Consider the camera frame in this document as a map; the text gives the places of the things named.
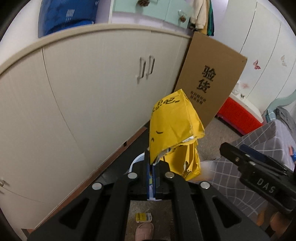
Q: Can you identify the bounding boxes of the hanging clothes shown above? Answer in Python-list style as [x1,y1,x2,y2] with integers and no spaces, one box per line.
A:
[189,0,214,36]

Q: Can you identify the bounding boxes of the grey duvet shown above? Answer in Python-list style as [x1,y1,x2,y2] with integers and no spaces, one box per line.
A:
[265,107,295,132]

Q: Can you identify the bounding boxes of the beige low cabinet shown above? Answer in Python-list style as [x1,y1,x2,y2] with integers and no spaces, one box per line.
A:
[1,25,189,229]

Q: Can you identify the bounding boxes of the pink slipper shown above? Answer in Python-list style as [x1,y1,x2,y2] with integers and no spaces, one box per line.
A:
[135,222,154,241]

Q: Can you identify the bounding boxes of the blue bag on cabinet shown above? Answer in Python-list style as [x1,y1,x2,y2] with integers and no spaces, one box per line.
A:
[38,0,99,38]

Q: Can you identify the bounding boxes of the small yellow white box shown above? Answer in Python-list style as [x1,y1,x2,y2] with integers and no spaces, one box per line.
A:
[135,213,152,223]

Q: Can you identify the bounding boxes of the white wardrobe with butterflies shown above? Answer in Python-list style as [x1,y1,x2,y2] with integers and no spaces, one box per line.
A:
[212,1,295,113]

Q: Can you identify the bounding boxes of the mint green drawer unit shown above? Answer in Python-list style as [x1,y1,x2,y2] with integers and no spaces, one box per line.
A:
[113,0,193,28]

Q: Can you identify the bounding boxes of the person's right hand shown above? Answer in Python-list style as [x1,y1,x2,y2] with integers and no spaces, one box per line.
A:
[256,207,291,237]

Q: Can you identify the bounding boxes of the light blue trash bin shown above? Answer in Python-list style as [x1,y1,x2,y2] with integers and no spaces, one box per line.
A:
[128,152,156,201]

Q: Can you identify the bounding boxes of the grey checked bed sheet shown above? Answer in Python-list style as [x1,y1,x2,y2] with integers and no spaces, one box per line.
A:
[201,120,295,220]

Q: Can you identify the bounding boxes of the red storage box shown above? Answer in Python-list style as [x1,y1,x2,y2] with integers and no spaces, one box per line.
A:
[217,97,263,135]

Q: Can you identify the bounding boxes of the large brown cardboard box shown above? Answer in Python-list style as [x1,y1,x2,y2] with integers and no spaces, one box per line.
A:
[175,32,247,127]

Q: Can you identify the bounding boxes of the yellow paper bag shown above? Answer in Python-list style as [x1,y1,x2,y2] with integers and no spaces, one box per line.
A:
[149,89,205,181]

